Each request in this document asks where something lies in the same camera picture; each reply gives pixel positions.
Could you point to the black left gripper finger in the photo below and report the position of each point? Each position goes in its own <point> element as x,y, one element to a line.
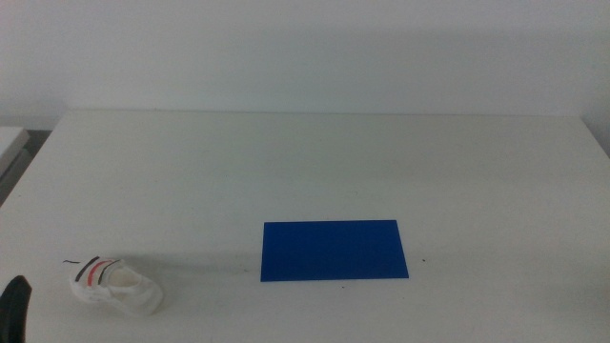
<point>14,305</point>

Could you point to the blue rectangular mat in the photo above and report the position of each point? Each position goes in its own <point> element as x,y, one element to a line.
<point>333,250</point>

